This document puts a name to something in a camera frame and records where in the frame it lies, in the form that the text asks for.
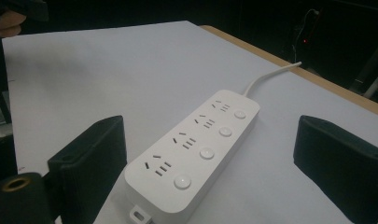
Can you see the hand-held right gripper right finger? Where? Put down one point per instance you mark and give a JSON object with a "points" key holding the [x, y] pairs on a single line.
{"points": [[342, 165]]}

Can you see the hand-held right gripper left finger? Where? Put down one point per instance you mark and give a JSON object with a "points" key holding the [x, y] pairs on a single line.
{"points": [[90, 161]]}

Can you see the white power strip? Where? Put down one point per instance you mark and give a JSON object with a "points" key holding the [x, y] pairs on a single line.
{"points": [[189, 161]]}

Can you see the dark stand leg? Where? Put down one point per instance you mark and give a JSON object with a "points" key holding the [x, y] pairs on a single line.
{"points": [[0, 77]]}

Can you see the grey metal stand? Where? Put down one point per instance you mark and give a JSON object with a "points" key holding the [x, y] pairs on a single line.
{"points": [[375, 85]]}

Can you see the white table cover sheet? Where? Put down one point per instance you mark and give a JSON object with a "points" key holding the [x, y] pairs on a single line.
{"points": [[115, 71]]}

